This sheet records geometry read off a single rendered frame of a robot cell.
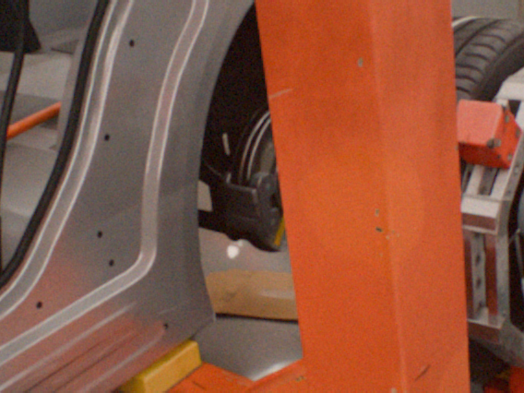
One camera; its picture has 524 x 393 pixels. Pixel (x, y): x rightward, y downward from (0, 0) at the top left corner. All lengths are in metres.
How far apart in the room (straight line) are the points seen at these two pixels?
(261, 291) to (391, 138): 2.25
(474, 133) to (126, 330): 0.62
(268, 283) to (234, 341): 0.36
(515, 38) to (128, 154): 0.66
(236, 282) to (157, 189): 1.85
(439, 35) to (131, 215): 0.63
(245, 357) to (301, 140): 1.89
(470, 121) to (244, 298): 1.91
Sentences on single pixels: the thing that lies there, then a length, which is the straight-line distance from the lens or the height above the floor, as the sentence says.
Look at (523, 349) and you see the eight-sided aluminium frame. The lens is 1.62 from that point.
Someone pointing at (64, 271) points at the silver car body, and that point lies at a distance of 1.40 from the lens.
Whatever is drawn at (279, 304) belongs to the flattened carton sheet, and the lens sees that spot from 3.12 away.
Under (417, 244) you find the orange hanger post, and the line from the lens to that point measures 1.08.
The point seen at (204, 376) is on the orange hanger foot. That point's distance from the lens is 1.61.
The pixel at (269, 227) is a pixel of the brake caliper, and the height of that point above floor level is 0.80.
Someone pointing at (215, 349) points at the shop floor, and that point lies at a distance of 2.95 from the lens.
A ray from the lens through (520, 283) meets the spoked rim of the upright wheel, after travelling 1.83.
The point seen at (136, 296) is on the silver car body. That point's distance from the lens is 1.47.
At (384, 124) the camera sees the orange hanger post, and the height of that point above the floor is 1.25.
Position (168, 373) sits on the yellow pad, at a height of 0.71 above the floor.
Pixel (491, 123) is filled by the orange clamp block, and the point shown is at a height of 1.11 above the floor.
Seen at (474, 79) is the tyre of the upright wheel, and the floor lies 1.13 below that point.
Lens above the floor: 1.58
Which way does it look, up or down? 24 degrees down
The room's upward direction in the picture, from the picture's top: 8 degrees counter-clockwise
